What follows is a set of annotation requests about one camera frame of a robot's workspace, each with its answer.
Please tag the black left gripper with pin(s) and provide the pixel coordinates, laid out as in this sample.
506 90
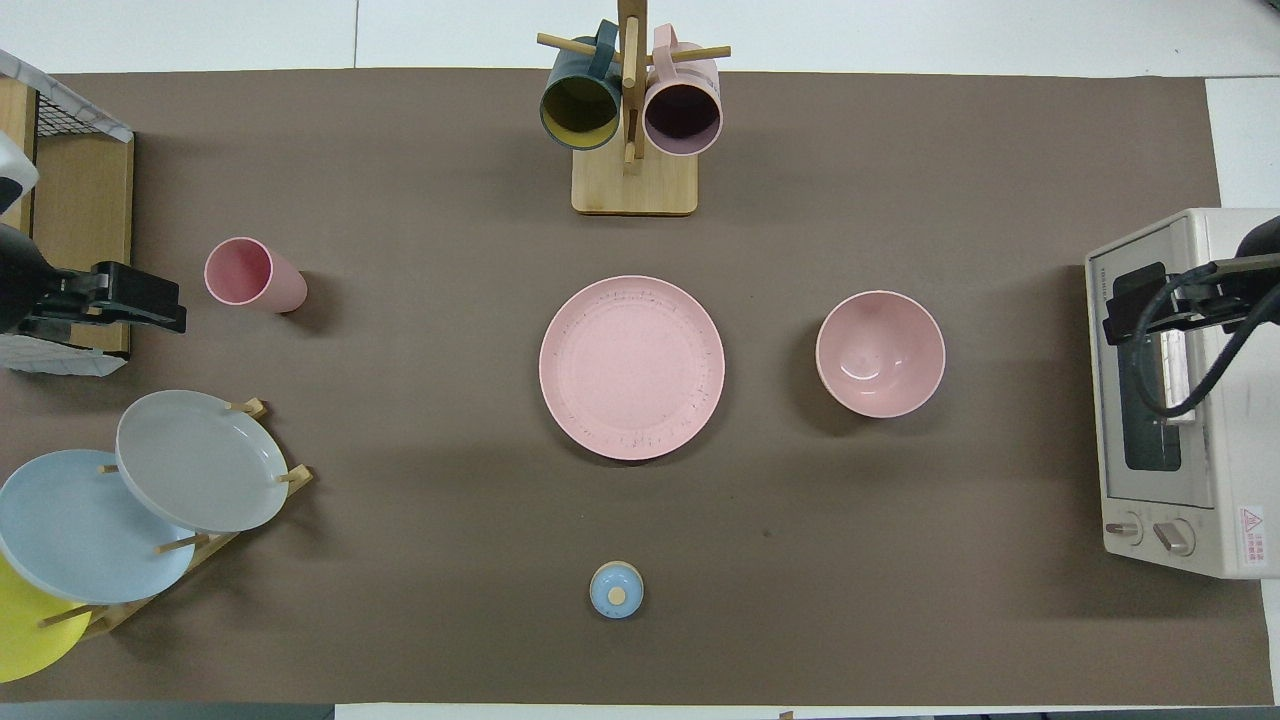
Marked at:
25 285

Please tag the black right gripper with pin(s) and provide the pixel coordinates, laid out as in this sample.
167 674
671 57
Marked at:
1262 255

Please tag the pink tumbler cup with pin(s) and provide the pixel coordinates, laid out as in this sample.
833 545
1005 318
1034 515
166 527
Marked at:
245 272

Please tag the pink bowl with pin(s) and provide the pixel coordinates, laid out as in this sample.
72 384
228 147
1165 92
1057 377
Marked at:
880 353

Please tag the grey plate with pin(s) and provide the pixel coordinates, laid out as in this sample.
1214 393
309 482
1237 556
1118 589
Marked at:
200 460

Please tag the beige toaster oven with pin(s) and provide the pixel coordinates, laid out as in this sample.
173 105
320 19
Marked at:
1235 450

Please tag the wooden plate rack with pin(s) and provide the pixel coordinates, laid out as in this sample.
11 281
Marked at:
300 478

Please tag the light blue plate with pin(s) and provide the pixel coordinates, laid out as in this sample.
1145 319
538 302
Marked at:
80 530

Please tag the brown table mat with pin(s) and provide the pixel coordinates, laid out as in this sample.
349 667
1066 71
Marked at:
420 250

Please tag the yellow plate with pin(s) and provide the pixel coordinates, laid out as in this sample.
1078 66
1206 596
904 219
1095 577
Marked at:
30 640

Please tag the dark teal mug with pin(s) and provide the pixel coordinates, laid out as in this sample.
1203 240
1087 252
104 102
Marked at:
580 110

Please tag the pink speckled plate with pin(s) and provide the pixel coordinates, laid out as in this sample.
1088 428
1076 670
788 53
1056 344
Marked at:
632 368

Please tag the pink mug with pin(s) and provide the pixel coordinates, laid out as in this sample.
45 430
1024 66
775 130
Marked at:
683 112

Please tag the wooden mug tree stand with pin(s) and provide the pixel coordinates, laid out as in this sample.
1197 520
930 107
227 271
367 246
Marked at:
634 185

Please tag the blue lid with wooden knob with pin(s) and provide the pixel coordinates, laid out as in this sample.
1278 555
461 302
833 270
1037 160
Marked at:
616 592

